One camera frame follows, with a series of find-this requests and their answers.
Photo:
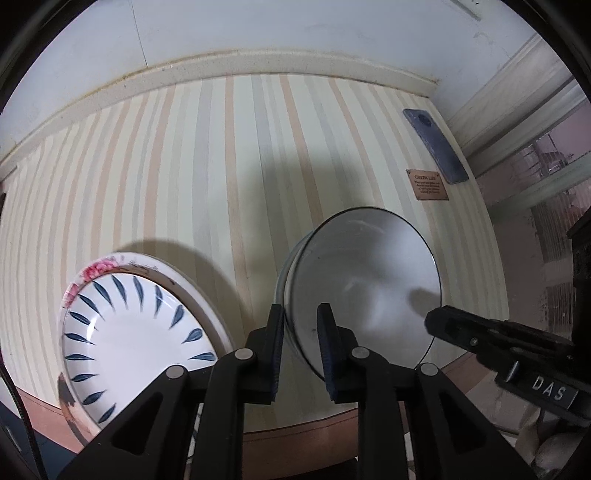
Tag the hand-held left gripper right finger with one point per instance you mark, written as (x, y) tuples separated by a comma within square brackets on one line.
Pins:
[(328, 350)]

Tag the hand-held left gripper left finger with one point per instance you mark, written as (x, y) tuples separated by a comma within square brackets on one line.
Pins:
[(277, 350)]

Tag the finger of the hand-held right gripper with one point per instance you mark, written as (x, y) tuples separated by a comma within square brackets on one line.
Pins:
[(461, 325)]

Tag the dark rimmed white bowl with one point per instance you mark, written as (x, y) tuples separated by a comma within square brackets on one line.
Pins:
[(369, 277)]

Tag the blue leaf pattern plate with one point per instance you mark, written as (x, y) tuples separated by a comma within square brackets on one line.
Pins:
[(134, 341)]

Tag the floral white plate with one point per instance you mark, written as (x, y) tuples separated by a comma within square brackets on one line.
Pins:
[(106, 265)]

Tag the person's right hand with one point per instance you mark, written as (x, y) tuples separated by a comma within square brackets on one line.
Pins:
[(558, 457)]

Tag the brown tablecloth label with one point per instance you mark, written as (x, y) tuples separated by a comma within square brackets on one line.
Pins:
[(427, 184)]

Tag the blue smartphone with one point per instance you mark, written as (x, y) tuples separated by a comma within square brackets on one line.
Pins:
[(436, 147)]

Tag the striped cat tablecloth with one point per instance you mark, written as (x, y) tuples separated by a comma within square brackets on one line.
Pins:
[(184, 184)]

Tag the frosted glass sliding door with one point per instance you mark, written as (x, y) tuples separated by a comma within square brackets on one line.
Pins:
[(508, 115)]

